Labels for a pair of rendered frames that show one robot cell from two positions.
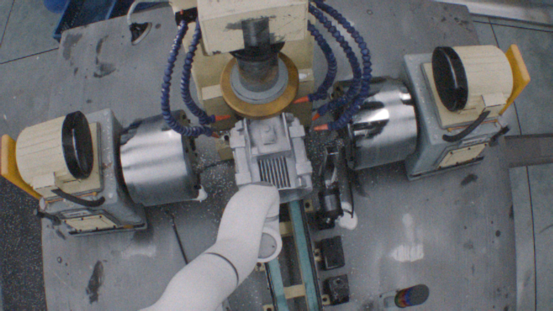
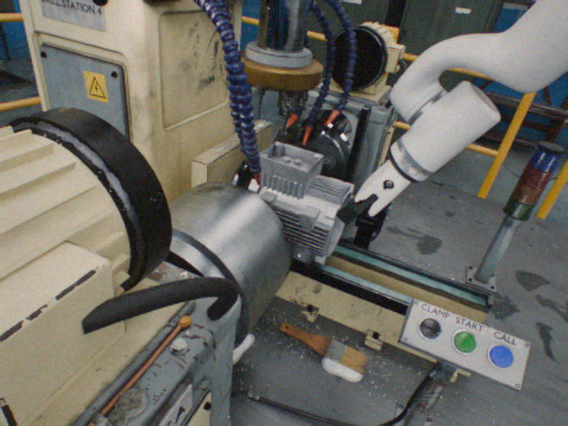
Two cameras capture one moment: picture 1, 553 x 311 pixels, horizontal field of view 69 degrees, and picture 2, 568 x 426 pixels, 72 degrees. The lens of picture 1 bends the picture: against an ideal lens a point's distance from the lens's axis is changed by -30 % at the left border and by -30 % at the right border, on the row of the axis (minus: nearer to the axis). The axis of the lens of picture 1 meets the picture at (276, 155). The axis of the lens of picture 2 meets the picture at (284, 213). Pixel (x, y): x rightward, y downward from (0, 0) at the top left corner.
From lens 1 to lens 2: 1.23 m
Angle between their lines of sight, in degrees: 51
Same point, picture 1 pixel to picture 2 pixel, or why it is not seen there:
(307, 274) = (426, 281)
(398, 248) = (420, 248)
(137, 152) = (197, 224)
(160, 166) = (245, 221)
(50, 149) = (16, 170)
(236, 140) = (266, 196)
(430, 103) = (351, 101)
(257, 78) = (305, 10)
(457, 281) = (484, 235)
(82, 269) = not seen: outside the picture
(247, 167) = (300, 208)
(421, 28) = not seen: hidden behind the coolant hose
